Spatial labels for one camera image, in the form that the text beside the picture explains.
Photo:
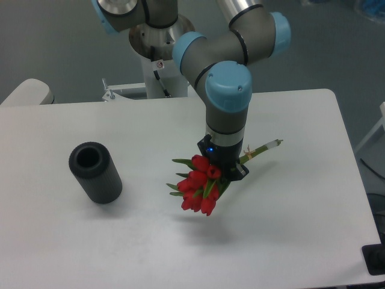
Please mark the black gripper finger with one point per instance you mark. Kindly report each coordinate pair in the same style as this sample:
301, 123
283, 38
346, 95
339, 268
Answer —
236, 173

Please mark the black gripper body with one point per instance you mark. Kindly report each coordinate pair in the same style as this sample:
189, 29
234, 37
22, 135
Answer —
224, 157

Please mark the red tulip bouquet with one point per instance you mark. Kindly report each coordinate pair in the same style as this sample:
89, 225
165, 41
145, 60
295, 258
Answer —
202, 186

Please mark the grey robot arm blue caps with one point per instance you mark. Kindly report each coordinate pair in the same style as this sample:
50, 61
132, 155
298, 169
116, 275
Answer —
216, 69

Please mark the black ribbed cylindrical vase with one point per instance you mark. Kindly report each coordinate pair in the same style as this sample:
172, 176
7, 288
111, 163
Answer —
92, 166

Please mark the white chair backrest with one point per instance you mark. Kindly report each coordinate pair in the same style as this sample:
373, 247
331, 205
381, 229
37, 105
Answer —
30, 92

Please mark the blue object top right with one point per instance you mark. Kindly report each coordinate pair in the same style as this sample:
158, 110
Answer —
371, 9

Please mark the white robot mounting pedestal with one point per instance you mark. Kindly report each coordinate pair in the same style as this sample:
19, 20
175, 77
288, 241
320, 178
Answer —
162, 77

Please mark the white furniture frame right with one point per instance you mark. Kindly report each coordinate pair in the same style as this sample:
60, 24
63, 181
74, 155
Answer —
373, 135

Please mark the black cable grommet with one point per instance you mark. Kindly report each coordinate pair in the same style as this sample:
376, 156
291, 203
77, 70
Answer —
374, 258

